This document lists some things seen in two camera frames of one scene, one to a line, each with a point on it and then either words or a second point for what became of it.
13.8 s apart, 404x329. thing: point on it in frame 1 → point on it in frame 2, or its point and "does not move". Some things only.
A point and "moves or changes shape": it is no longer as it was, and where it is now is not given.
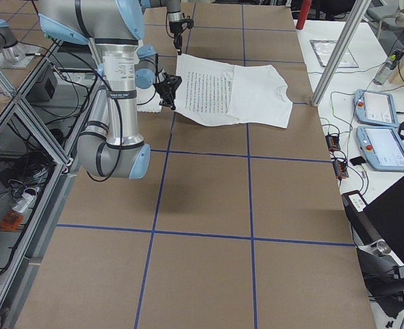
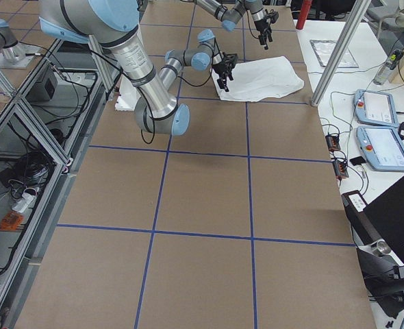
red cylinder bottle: (304, 13) does not move
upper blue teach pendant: (375, 108) does not move
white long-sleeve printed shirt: (219, 93) moves or changes shape
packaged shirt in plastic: (323, 50) does not move
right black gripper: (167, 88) → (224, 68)
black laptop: (394, 216) does not move
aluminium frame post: (340, 51) does not move
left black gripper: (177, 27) → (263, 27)
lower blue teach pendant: (384, 149) does not move
